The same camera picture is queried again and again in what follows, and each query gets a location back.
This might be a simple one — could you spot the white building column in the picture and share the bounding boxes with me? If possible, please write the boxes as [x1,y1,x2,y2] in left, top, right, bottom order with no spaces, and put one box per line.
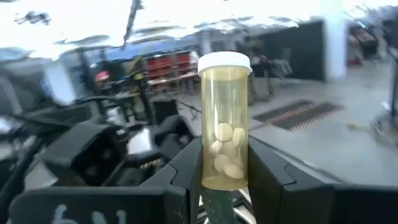
[322,0,349,82]

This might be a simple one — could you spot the red storage rack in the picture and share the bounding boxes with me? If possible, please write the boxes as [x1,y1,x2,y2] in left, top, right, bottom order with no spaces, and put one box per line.
[146,52,200,91]

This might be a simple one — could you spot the black room partition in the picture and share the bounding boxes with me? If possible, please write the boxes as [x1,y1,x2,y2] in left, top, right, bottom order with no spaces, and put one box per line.
[248,20,326,82]

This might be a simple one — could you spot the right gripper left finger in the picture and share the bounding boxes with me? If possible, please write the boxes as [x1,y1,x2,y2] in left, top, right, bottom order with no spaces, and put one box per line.
[141,138,203,224]

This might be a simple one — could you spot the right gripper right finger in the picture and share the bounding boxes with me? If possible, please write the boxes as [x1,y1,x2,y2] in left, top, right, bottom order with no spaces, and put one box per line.
[248,138,337,224]

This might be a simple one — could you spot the large yellow vial white tablets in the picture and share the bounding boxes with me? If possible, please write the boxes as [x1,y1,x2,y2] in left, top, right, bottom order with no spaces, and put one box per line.
[197,51,253,191]

